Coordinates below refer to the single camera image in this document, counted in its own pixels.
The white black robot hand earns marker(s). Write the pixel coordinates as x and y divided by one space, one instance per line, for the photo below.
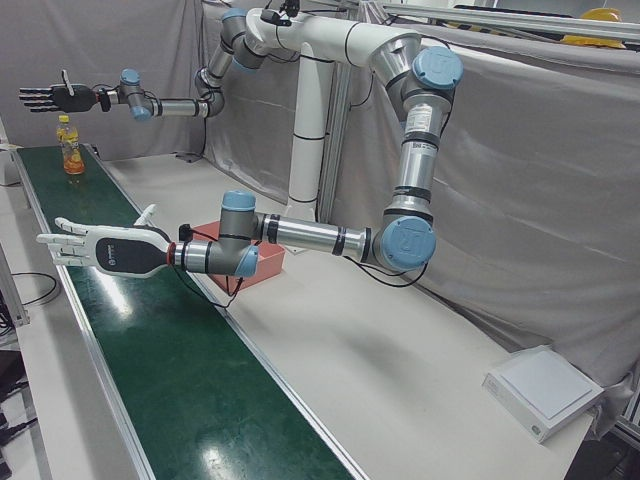
125 250
75 100

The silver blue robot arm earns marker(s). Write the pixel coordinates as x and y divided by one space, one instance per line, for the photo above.
300 232
175 108

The pink plastic basket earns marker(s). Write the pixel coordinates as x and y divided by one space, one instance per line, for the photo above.
265 265

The yellow orange drink bottle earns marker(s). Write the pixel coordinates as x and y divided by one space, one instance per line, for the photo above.
70 150

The grey fabric curtain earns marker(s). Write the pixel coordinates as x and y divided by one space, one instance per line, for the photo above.
525 200
100 40

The white conveyor control box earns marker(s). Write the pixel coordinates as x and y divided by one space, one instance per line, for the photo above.
6 165

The green conveyor belt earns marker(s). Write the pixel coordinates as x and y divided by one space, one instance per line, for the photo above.
175 375

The black floor equipment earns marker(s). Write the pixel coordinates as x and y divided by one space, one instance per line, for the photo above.
10 380

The white robot torso column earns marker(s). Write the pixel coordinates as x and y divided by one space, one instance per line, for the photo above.
307 125

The white flat box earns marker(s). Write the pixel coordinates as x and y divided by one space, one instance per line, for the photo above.
545 390

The yellow hard hat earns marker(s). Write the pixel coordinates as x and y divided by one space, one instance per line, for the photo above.
595 41
602 14

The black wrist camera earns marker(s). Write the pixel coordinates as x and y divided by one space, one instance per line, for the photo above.
103 99
186 232

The grey metal floor bracket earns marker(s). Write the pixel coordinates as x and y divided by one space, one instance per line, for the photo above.
189 157

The aluminium frame post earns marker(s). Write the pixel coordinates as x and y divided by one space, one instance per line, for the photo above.
12 295

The black torso camera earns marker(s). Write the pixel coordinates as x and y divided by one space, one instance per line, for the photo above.
272 16

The aluminium support post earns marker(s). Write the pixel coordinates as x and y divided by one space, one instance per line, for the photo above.
335 150

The long aluminium frame beam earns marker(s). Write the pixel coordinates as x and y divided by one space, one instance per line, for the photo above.
500 20

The aluminium frame corner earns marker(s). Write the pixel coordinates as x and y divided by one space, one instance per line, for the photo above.
630 420

